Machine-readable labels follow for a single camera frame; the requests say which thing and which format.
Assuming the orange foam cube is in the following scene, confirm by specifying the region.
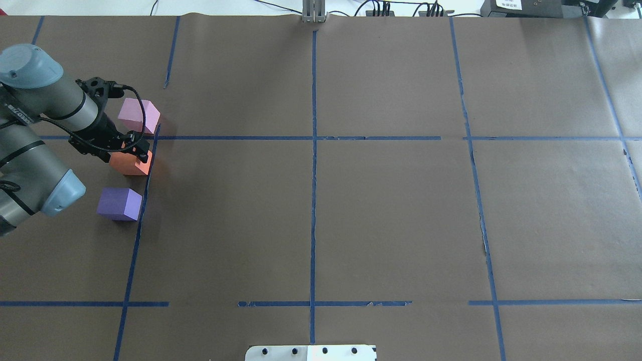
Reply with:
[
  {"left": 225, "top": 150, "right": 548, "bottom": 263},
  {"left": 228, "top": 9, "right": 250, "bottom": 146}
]
[{"left": 108, "top": 150, "right": 153, "bottom": 176}]

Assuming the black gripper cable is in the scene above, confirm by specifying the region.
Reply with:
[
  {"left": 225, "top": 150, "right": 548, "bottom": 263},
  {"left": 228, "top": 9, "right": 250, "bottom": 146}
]
[{"left": 0, "top": 84, "right": 147, "bottom": 201}]

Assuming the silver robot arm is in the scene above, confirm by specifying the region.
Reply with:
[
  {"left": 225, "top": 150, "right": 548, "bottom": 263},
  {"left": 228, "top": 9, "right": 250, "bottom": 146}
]
[{"left": 1, "top": 44, "right": 151, "bottom": 236}]

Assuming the black computer box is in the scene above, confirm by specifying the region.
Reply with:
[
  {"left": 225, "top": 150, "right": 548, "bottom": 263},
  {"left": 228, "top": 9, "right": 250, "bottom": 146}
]
[{"left": 479, "top": 1, "right": 587, "bottom": 19}]

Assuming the aluminium frame post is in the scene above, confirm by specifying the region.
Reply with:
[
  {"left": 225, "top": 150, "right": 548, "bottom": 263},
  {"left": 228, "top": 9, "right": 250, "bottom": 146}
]
[{"left": 302, "top": 0, "right": 328, "bottom": 24}]

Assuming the pink foam cube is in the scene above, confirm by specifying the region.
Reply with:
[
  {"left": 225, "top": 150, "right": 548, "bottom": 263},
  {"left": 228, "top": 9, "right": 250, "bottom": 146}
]
[{"left": 118, "top": 98, "right": 161, "bottom": 134}]

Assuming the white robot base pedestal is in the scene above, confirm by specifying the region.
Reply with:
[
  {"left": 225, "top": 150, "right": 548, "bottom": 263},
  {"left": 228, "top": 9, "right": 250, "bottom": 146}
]
[{"left": 245, "top": 343, "right": 378, "bottom": 360}]

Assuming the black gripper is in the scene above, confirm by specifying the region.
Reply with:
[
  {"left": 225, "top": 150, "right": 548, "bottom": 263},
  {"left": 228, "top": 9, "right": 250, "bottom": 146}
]
[{"left": 68, "top": 114, "right": 149, "bottom": 163}]

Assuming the purple foam cube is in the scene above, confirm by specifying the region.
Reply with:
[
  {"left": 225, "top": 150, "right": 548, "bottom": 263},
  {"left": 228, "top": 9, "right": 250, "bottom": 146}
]
[{"left": 96, "top": 188, "right": 142, "bottom": 222}]

